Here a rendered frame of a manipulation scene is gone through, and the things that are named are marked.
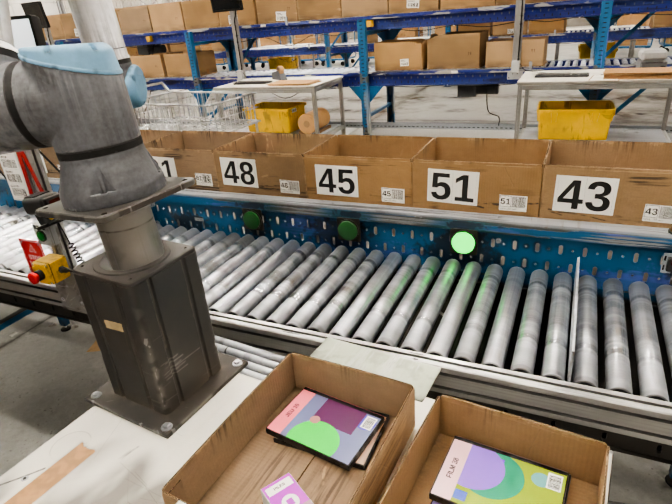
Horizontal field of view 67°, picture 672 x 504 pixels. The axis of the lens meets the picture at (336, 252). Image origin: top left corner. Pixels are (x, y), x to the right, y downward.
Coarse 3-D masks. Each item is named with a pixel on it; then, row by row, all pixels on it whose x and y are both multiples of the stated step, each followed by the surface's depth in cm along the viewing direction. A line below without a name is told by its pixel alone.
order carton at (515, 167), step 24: (432, 144) 181; (456, 144) 182; (480, 144) 179; (504, 144) 175; (528, 144) 172; (432, 168) 159; (456, 168) 156; (480, 168) 153; (504, 168) 150; (528, 168) 147; (480, 192) 156; (504, 192) 153; (528, 192) 150; (528, 216) 154
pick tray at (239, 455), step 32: (288, 384) 109; (320, 384) 108; (352, 384) 103; (384, 384) 99; (256, 416) 100; (224, 448) 92; (256, 448) 97; (288, 448) 96; (384, 448) 84; (192, 480) 85; (224, 480) 91; (256, 480) 90; (320, 480) 89; (352, 480) 88; (384, 480) 87
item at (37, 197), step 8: (40, 192) 147; (48, 192) 145; (56, 192) 145; (24, 200) 144; (32, 200) 143; (40, 200) 141; (48, 200) 141; (56, 200) 143; (24, 208) 145; (32, 208) 144; (40, 224) 148; (48, 224) 147
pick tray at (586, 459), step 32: (448, 416) 94; (480, 416) 90; (512, 416) 87; (416, 448) 85; (448, 448) 93; (512, 448) 90; (544, 448) 86; (576, 448) 83; (608, 448) 79; (416, 480) 88; (576, 480) 85
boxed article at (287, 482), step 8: (280, 480) 85; (288, 480) 85; (264, 488) 83; (272, 488) 83; (280, 488) 83; (288, 488) 83; (296, 488) 83; (264, 496) 82; (272, 496) 82; (280, 496) 82; (288, 496) 82; (296, 496) 82; (304, 496) 82
